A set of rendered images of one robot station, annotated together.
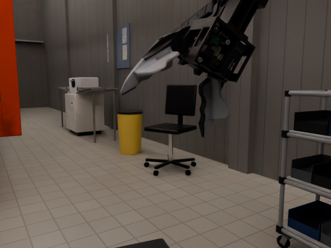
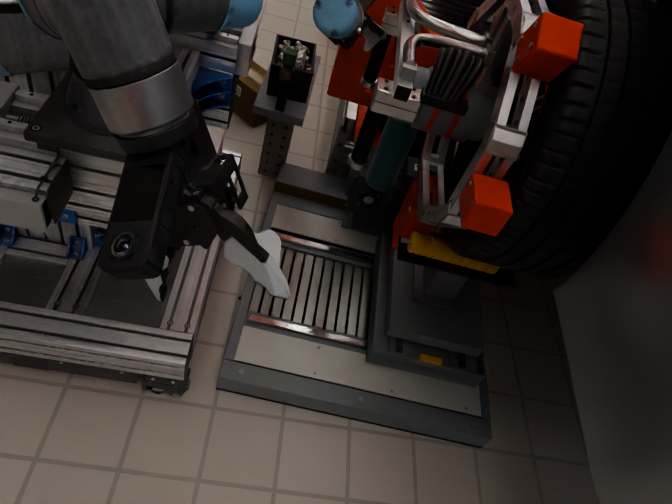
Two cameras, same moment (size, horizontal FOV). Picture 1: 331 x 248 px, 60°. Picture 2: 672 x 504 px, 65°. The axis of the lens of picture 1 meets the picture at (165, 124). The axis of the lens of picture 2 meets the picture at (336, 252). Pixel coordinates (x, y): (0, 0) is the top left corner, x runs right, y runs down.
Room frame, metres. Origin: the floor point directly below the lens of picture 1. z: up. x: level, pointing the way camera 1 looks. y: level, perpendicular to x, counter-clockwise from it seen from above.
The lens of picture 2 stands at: (0.68, 0.20, 1.46)
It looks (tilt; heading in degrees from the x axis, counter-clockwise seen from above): 47 degrees down; 200
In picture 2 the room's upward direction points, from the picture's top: 21 degrees clockwise
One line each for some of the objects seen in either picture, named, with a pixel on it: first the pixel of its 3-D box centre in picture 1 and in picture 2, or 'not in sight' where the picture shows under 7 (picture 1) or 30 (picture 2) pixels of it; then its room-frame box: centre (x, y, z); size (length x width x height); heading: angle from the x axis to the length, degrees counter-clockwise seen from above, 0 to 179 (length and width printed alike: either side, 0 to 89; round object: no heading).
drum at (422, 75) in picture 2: not in sight; (442, 104); (-0.42, -0.09, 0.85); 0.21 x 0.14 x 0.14; 119
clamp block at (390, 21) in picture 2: not in sight; (401, 22); (-0.50, -0.29, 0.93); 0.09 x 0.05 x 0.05; 119
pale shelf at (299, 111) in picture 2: not in sight; (289, 82); (-0.73, -0.71, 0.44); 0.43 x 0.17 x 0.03; 29
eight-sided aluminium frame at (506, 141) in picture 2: not in sight; (471, 112); (-0.45, -0.03, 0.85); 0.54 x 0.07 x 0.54; 29
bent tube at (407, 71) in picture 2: not in sight; (456, 45); (-0.30, -0.09, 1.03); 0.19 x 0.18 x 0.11; 119
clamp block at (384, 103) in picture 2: not in sight; (396, 99); (-0.20, -0.12, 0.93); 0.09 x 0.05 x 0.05; 119
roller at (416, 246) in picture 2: not in sight; (453, 253); (-0.40, 0.12, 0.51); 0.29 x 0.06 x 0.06; 119
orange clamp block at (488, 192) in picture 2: not in sight; (484, 204); (-0.18, 0.13, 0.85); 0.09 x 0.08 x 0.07; 29
